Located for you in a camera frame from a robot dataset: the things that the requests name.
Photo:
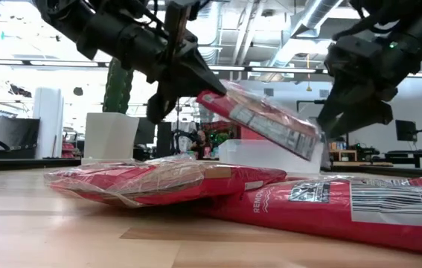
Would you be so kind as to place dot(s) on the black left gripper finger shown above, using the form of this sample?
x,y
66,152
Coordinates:
x,y
161,108
201,76

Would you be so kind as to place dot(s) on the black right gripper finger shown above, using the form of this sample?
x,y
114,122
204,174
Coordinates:
x,y
367,113
332,108

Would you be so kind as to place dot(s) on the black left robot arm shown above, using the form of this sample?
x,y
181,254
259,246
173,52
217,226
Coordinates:
x,y
121,37

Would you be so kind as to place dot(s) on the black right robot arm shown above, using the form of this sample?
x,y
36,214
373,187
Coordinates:
x,y
419,33

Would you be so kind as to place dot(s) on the black monitor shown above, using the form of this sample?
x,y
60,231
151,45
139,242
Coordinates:
x,y
406,130

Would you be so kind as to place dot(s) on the wooden shelf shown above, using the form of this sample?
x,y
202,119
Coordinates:
x,y
342,154

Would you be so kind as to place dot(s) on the green cactus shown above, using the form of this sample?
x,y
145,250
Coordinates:
x,y
115,89

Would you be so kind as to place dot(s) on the person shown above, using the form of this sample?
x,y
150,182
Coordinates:
x,y
200,143

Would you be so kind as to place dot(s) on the black desk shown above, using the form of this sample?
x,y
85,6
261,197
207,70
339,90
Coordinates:
x,y
411,154

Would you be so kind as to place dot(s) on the white plant pot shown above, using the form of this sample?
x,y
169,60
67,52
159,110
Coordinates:
x,y
108,137

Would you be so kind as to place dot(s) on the orange cover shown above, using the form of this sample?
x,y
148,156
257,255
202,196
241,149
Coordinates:
x,y
249,133

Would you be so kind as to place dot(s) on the clear plastic basket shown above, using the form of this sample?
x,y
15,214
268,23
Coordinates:
x,y
255,156

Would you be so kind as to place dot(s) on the white column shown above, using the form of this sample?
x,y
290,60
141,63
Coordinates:
x,y
48,123

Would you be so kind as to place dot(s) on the black cloth screen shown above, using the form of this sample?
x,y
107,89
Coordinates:
x,y
9,134

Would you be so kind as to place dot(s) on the grey wall vent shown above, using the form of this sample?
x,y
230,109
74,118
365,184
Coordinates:
x,y
269,92
324,93

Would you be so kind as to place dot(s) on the black metal rack frame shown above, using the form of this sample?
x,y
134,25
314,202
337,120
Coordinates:
x,y
307,101

